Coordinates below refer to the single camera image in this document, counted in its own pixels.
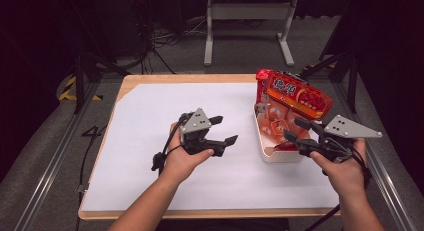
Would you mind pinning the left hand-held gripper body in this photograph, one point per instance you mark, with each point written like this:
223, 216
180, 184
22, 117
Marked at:
196, 122

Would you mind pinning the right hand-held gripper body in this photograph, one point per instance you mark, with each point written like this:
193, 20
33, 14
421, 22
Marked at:
348, 129

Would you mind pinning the white plastic box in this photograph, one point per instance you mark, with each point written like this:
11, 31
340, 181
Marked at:
280, 156

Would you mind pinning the large orange clear food packet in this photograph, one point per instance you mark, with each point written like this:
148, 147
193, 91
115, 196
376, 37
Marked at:
300, 94

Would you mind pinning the black and red food packet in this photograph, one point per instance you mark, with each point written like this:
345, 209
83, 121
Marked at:
261, 77

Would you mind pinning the person's left hand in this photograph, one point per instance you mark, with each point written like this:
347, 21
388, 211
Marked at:
180, 164

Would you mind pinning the person's right hand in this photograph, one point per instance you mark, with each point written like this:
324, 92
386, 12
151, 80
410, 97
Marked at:
346, 176

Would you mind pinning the black metal stand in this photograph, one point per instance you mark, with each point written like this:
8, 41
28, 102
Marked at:
351, 87
79, 84

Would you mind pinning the white table mat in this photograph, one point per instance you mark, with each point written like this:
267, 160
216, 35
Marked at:
150, 101

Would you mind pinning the grey metal stand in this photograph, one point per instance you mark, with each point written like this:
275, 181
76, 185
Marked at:
250, 11

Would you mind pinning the yellow black hazard tape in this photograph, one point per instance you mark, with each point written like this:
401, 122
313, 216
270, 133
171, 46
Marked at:
68, 87

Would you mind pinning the aluminium floor rail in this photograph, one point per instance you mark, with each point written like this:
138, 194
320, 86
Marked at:
50, 177
386, 177

